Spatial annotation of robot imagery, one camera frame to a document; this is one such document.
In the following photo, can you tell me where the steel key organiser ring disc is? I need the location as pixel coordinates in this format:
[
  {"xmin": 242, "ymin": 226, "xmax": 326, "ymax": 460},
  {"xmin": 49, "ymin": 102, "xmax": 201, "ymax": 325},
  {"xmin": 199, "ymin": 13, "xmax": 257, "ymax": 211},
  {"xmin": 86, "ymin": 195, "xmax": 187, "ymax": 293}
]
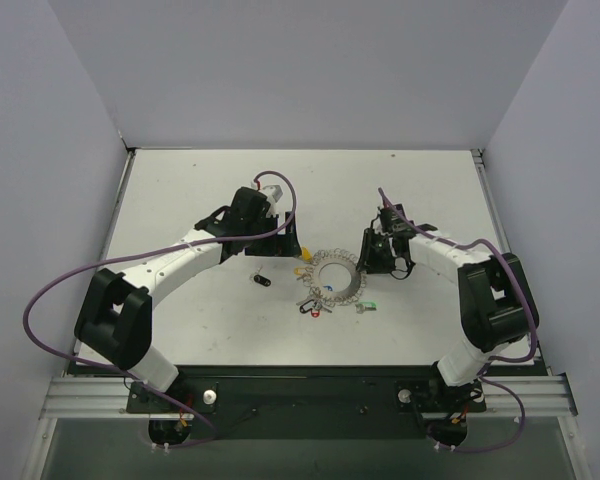
[{"xmin": 301, "ymin": 248, "xmax": 366, "ymax": 306}]

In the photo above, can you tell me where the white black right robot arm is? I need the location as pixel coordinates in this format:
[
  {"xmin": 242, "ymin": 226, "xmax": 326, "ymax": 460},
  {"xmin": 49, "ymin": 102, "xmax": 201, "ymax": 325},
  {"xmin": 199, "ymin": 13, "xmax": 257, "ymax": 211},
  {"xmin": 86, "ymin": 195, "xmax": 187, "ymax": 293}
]
[{"xmin": 356, "ymin": 203, "xmax": 539, "ymax": 388}]

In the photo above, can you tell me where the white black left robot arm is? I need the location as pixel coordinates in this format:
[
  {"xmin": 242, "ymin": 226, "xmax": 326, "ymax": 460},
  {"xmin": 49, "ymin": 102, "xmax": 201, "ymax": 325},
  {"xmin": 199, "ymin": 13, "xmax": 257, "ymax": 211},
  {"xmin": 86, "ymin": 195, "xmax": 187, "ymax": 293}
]
[{"xmin": 74, "ymin": 185, "xmax": 301, "ymax": 412}]

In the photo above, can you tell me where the green key tag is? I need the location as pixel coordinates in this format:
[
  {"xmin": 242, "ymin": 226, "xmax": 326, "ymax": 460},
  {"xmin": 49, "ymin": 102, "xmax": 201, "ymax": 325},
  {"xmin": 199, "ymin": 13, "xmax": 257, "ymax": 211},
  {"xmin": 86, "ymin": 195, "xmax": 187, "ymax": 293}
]
[{"xmin": 355, "ymin": 302, "xmax": 377, "ymax": 314}]

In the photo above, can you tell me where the loose key with black tag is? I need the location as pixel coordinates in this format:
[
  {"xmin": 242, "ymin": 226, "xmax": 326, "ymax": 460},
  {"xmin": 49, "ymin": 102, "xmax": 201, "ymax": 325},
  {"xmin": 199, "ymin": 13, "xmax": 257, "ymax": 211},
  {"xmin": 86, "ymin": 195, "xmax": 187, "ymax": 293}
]
[{"xmin": 251, "ymin": 268, "xmax": 271, "ymax": 287}]

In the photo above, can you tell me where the yellow key tag upper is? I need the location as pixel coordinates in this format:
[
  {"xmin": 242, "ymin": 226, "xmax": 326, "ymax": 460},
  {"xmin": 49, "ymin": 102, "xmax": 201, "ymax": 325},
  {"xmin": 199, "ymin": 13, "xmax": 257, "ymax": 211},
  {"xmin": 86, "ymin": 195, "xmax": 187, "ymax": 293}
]
[{"xmin": 301, "ymin": 247, "xmax": 312, "ymax": 264}]

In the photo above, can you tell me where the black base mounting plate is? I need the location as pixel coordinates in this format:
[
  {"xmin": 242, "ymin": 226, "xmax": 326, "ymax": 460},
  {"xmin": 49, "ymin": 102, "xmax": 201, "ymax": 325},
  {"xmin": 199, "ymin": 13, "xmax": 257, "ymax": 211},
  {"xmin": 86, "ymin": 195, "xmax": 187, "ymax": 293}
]
[{"xmin": 125, "ymin": 364, "xmax": 487, "ymax": 441}]

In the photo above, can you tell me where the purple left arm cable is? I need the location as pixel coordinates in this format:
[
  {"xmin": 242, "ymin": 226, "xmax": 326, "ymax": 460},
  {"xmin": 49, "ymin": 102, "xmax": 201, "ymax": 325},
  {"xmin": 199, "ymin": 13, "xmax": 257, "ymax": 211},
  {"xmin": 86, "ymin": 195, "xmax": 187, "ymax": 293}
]
[{"xmin": 23, "ymin": 170, "xmax": 301, "ymax": 449}]

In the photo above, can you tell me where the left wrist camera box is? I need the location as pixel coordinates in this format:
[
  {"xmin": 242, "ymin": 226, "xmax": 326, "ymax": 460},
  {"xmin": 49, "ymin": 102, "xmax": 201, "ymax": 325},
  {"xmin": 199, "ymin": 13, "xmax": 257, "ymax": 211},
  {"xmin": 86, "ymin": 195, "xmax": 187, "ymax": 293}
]
[{"xmin": 251, "ymin": 181, "xmax": 283, "ymax": 205}]

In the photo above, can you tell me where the black key tag on ring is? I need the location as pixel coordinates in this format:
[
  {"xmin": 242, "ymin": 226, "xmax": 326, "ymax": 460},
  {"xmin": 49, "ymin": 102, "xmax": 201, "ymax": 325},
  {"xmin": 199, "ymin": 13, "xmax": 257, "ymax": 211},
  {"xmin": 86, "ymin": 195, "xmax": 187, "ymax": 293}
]
[{"xmin": 297, "ymin": 297, "xmax": 315, "ymax": 314}]

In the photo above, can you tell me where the aluminium front rail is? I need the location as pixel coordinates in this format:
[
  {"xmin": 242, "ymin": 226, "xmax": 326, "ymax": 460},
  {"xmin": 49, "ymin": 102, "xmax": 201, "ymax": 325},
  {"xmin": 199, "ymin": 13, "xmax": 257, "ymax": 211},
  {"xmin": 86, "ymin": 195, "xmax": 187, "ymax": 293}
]
[{"xmin": 41, "ymin": 376, "xmax": 577, "ymax": 422}]

